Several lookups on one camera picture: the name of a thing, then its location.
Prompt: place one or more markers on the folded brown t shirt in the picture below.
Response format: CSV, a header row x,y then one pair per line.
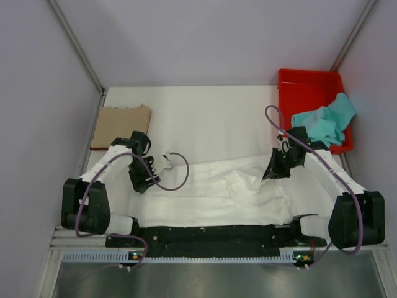
x,y
115,122

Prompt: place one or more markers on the white t shirt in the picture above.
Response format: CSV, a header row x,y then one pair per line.
x,y
219,193

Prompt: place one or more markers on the teal t shirt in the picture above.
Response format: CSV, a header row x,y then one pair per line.
x,y
327,123

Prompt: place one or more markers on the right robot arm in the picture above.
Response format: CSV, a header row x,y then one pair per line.
x,y
358,215

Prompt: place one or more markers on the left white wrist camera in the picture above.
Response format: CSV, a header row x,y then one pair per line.
x,y
162,162

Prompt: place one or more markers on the red plastic bin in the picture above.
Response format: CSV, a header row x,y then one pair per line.
x,y
303,91

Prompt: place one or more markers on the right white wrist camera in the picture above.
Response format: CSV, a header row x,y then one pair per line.
x,y
284,145

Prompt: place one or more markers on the grey slotted cable duct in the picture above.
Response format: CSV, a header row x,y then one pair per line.
x,y
127,257

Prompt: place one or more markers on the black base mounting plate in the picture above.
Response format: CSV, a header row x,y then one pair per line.
x,y
224,241

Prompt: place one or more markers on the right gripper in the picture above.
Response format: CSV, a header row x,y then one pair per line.
x,y
273,171

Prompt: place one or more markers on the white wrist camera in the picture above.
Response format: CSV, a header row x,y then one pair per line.
x,y
162,162
284,145

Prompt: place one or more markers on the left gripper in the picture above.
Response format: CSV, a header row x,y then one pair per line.
x,y
139,183

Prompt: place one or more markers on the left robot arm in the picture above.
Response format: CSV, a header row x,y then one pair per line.
x,y
85,202

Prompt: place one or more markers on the aluminium frame rail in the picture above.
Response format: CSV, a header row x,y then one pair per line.
x,y
63,239

